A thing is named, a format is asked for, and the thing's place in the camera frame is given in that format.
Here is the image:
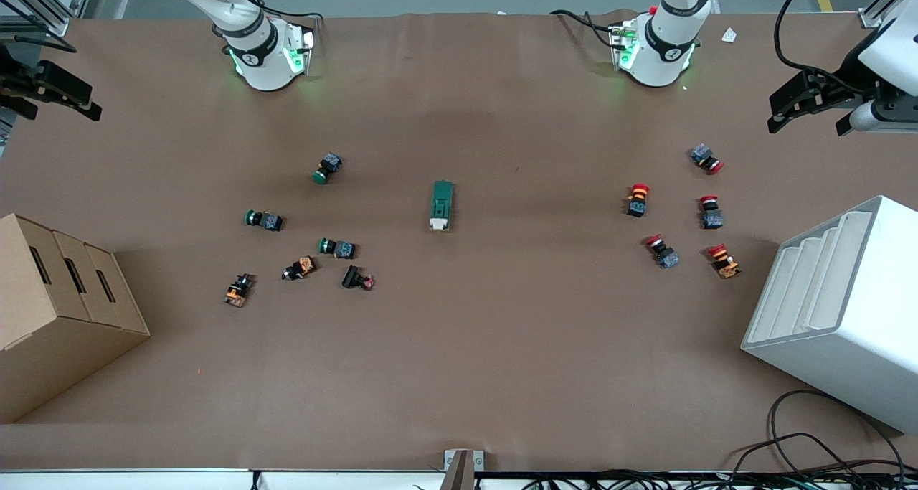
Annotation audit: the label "black switch with red tip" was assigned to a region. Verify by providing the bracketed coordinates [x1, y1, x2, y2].
[341, 265, 376, 291]

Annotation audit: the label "black floor cables bundle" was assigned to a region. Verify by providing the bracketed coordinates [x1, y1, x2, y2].
[520, 390, 918, 490]

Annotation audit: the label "red button with orange block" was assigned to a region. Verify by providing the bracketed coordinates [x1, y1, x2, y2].
[707, 243, 742, 280]

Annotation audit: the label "white plastic bin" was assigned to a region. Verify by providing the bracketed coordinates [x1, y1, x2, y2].
[741, 195, 918, 435]

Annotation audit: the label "black left base cable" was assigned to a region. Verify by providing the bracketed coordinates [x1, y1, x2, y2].
[551, 9, 625, 50]

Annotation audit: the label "grey metal camera bracket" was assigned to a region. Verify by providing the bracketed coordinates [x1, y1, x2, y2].
[443, 448, 485, 490]

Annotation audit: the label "orange black selector switch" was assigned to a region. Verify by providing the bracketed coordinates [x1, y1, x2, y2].
[223, 273, 255, 308]
[282, 255, 317, 281]

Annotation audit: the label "brown cardboard box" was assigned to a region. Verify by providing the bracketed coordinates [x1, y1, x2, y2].
[0, 213, 151, 425]

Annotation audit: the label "aluminium frame post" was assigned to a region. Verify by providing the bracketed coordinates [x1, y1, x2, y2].
[0, 0, 98, 39]
[857, 0, 918, 30]

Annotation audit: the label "green load switch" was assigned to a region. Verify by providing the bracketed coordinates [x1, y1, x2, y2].
[429, 180, 455, 232]

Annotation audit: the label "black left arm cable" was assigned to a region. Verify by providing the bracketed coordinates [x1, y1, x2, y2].
[774, 0, 872, 76]

